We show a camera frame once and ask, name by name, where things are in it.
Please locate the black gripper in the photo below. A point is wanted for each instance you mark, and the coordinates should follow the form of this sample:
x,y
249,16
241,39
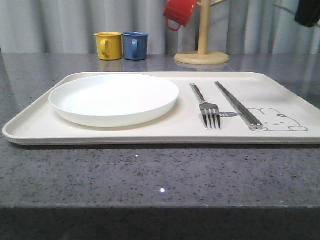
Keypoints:
x,y
308,13

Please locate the silver metal chopstick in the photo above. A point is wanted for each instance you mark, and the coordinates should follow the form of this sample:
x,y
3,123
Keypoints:
x,y
235,106
241,106

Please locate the silver metal fork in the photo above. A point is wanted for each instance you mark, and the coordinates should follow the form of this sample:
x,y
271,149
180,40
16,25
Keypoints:
x,y
209,111

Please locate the white round plate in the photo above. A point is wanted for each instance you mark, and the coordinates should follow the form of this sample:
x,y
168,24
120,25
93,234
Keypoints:
x,y
114,100

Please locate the cream rabbit print tray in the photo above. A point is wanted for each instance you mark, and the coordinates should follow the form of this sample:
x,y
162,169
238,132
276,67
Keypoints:
x,y
286,118

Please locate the wooden mug tree stand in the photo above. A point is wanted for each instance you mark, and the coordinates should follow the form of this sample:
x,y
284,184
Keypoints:
x,y
202,56

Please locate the red mug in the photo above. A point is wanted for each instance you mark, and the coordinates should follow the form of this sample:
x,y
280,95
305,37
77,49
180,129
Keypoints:
x,y
179,11

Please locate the blue mug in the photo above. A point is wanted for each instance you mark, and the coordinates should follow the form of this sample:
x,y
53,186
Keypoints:
x,y
135,45

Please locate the yellow mug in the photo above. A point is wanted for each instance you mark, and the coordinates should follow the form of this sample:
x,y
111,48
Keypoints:
x,y
109,45

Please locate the grey pleated curtain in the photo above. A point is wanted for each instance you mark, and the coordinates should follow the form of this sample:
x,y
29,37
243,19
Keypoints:
x,y
236,26

